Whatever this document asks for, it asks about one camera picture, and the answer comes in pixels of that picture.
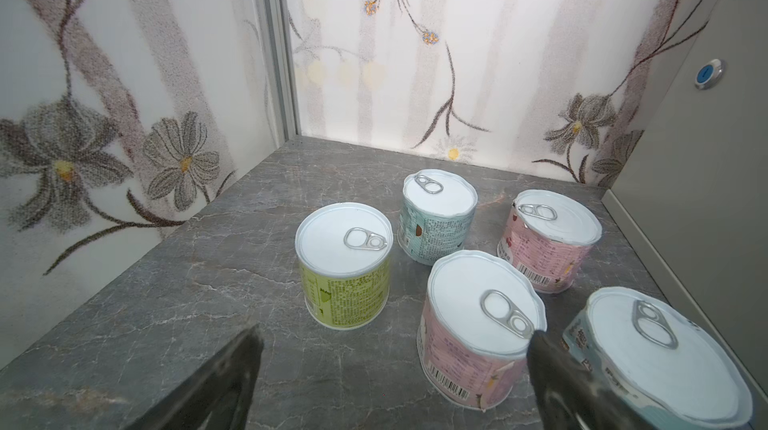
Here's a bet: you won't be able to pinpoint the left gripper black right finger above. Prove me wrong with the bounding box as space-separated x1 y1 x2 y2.
527 330 653 430

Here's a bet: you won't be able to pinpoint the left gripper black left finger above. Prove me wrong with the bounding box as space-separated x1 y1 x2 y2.
128 325 264 429

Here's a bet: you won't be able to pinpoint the teal coconut can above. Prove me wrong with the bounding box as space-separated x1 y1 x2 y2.
562 287 753 429

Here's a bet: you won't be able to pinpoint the pink can front left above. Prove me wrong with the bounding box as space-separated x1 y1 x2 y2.
417 250 547 411

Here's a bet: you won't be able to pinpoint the pink can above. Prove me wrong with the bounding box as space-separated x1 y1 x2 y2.
496 189 603 294
417 250 547 411

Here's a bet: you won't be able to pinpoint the pink can rear left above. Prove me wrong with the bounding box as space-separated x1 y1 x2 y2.
496 189 603 294

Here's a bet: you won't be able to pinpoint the green label can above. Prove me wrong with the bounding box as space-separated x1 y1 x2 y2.
295 202 394 330

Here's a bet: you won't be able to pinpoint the teal can rear left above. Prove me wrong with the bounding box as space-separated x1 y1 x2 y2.
397 169 478 266

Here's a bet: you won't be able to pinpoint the grey metal cabinet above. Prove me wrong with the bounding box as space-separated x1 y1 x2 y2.
604 0 767 426

